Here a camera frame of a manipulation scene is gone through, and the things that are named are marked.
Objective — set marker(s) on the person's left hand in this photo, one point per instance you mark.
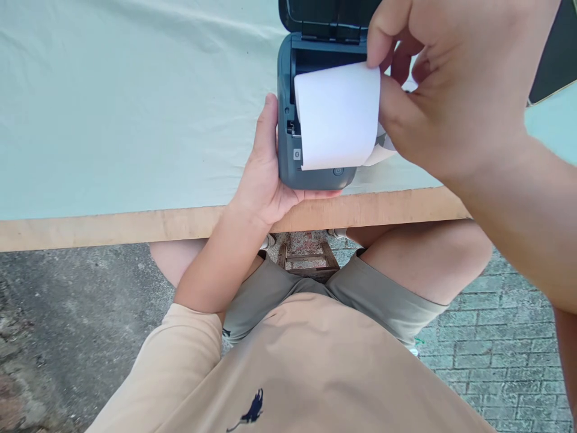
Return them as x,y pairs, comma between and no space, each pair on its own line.
263,189

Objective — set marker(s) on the person's right hand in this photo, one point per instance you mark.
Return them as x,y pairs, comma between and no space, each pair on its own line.
473,81

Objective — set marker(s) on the person's right fingers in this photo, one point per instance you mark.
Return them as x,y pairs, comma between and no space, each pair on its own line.
408,63

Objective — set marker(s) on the person's left fingers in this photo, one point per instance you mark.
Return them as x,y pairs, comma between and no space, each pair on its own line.
320,195

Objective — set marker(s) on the person's right thumb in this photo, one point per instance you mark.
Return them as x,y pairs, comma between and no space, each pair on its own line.
393,115

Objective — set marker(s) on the person's right index finger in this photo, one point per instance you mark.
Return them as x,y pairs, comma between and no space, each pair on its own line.
381,31

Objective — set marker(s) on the person's left thumb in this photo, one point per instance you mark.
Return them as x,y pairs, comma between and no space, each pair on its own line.
266,126

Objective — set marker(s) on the dark grey label printer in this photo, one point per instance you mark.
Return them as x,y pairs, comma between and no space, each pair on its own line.
286,149

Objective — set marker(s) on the white paper roll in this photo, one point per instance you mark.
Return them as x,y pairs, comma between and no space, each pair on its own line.
336,117

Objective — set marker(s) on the wooden stool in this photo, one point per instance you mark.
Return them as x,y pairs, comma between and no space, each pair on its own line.
311,257

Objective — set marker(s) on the person's legs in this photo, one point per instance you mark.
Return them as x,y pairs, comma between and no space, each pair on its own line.
405,270

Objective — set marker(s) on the white table cloth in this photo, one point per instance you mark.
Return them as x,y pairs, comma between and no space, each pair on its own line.
126,108

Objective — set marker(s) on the person's body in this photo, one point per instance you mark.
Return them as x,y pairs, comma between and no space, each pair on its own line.
315,370

